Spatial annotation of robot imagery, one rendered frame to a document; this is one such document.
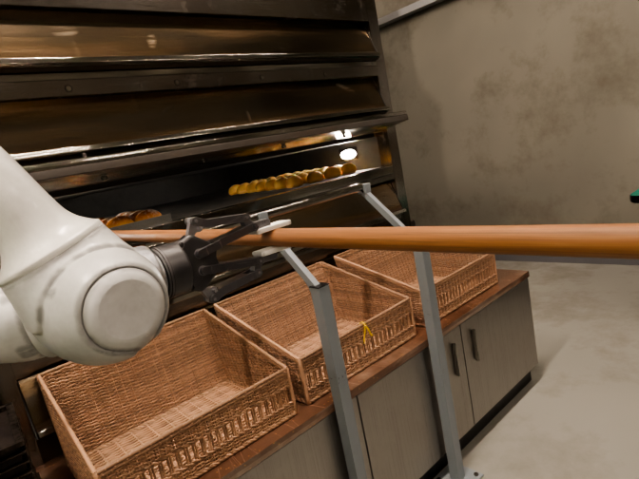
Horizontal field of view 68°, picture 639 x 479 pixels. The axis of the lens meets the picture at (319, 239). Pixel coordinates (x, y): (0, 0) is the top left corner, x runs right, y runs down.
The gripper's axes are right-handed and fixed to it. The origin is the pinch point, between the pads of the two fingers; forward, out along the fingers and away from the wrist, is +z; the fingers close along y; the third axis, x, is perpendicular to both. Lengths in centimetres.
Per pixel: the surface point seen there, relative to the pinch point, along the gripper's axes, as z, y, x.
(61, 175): -8, -20, -81
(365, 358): 59, 58, -46
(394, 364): 66, 62, -40
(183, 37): 47, -62, -96
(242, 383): 27, 59, -75
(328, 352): 36, 44, -37
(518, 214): 362, 73, -136
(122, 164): 9, -20, -81
